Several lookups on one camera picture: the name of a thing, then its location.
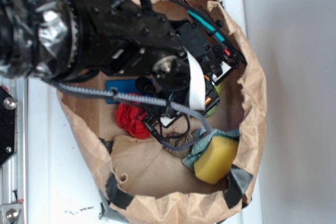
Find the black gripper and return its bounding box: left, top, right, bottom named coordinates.
left=135, top=20, right=246, bottom=116

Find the green plush animal toy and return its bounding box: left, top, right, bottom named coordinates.
left=206, top=83, right=223, bottom=117

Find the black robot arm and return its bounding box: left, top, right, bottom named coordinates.
left=1, top=0, right=246, bottom=132

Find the red crumpled paper ball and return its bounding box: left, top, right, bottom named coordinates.
left=115, top=102, right=151, bottom=140

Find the blue rectangular block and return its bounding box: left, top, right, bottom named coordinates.
left=106, top=79, right=153, bottom=97

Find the brown bark chunk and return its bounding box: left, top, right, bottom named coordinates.
left=164, top=132, right=194, bottom=158

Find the teal cloth rag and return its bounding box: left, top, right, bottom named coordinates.
left=182, top=128, right=240, bottom=169

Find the brown paper bag container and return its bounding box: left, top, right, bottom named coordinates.
left=57, top=0, right=267, bottom=223

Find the yellow sponge block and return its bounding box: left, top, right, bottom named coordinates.
left=194, top=136, right=239, bottom=184

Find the grey braided cable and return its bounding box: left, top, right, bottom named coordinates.
left=49, top=78, right=215, bottom=154

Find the white flat ribbon cable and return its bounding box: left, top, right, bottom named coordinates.
left=182, top=46, right=206, bottom=110

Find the black metal bracket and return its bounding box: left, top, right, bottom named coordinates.
left=0, top=86, right=17, bottom=168

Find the aluminium frame rail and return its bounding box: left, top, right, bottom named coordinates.
left=0, top=0, right=30, bottom=224

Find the silver corner bracket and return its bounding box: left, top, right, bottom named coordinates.
left=1, top=203, right=23, bottom=224

